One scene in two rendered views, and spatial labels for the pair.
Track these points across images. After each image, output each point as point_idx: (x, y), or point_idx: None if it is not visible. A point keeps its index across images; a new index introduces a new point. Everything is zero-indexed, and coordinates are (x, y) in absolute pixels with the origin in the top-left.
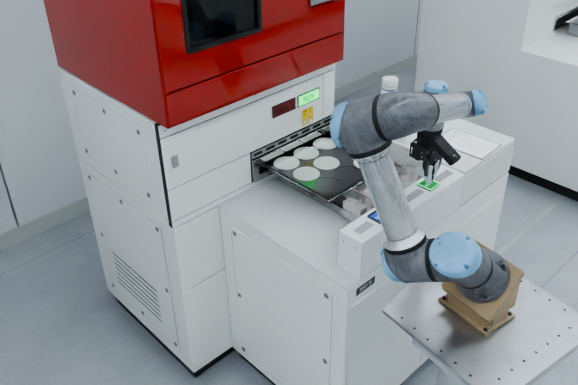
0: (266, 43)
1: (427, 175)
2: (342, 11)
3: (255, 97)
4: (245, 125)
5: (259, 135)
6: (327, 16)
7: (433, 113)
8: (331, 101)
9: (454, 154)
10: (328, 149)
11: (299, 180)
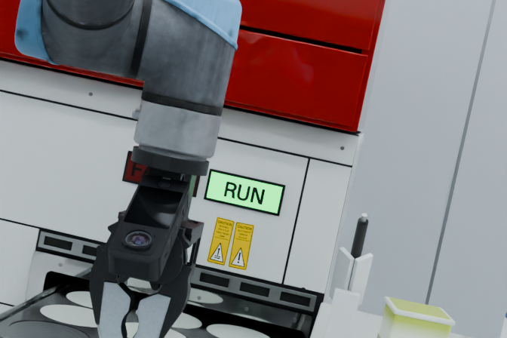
0: None
1: (98, 320)
2: None
3: (88, 99)
4: (46, 150)
5: (75, 200)
6: None
7: None
8: (322, 253)
9: (136, 235)
10: (215, 336)
11: (35, 308)
